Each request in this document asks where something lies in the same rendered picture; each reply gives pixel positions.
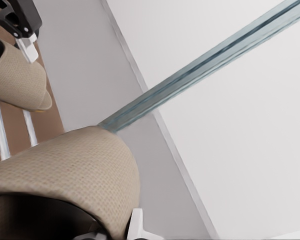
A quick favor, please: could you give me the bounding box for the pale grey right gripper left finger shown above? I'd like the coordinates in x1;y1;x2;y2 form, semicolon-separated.
73;230;108;240

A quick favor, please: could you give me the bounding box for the white barred shoe rack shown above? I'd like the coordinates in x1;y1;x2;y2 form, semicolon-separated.
0;96;39;166

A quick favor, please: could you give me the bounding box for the beige woven shoe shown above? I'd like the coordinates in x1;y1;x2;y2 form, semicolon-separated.
0;125;141;240
0;36;53;112

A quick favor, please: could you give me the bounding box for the silver frame post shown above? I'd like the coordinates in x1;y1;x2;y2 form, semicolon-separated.
97;0;300;133

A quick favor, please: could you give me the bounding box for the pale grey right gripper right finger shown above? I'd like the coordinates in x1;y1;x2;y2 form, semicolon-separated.
125;208;151;240

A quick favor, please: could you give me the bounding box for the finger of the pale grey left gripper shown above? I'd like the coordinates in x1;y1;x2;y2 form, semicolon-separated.
14;33;39;64

